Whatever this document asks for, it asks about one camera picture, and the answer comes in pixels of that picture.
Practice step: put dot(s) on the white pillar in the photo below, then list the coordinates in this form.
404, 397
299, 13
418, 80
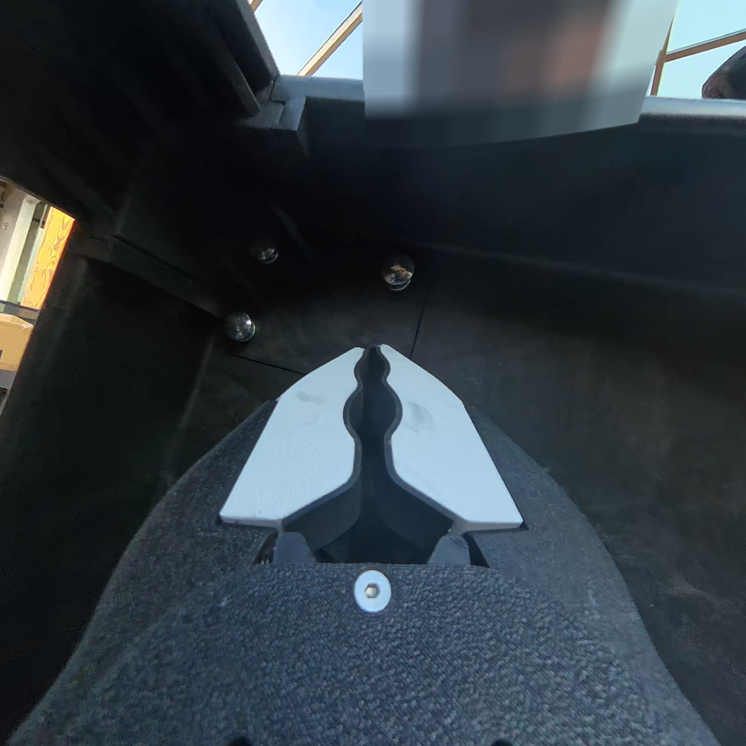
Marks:
20, 250

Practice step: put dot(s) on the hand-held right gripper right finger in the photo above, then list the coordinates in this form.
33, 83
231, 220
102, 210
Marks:
449, 460

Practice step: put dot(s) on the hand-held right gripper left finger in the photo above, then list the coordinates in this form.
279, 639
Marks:
303, 449

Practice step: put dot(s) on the dark rounded object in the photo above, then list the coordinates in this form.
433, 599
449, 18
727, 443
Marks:
727, 78

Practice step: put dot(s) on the round metal bolt head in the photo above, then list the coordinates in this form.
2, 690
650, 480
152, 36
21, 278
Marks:
239, 326
264, 252
398, 271

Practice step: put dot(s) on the black textured holder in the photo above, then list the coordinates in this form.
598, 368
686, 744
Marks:
553, 303

